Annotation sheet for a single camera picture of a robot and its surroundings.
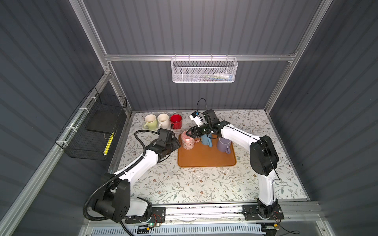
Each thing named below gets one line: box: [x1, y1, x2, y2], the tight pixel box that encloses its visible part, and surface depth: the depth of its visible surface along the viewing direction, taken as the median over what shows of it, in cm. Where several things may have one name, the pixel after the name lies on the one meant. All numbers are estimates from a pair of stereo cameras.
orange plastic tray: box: [178, 133, 237, 167], surface depth 98 cm
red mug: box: [169, 114, 183, 130], surface depth 110 cm
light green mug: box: [143, 114, 158, 131], surface depth 105 cm
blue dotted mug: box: [200, 133, 213, 148], surface depth 97 cm
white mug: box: [157, 113, 170, 129], surface depth 107 cm
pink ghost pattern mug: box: [181, 130, 201, 150], surface depth 95 cm
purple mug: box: [217, 136, 232, 155], surface depth 93 cm
